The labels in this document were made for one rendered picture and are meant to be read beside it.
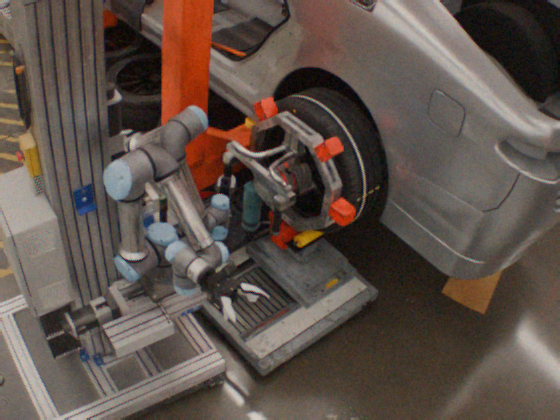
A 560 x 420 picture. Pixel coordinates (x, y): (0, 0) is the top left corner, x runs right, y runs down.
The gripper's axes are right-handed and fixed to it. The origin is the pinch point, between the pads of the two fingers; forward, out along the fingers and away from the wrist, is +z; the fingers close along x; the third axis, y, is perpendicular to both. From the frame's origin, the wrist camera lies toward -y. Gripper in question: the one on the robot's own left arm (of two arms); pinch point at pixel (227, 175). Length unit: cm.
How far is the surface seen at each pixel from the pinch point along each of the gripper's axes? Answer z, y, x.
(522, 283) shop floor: 26, 83, 185
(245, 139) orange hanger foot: 47.2, 15.1, 4.1
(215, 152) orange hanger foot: 30.5, 12.3, -9.5
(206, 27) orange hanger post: 22, -65, -16
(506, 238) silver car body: -47, -26, 116
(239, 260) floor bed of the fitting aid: 17, 75, 8
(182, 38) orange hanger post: 13, -63, -25
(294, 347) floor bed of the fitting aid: -38, 75, 41
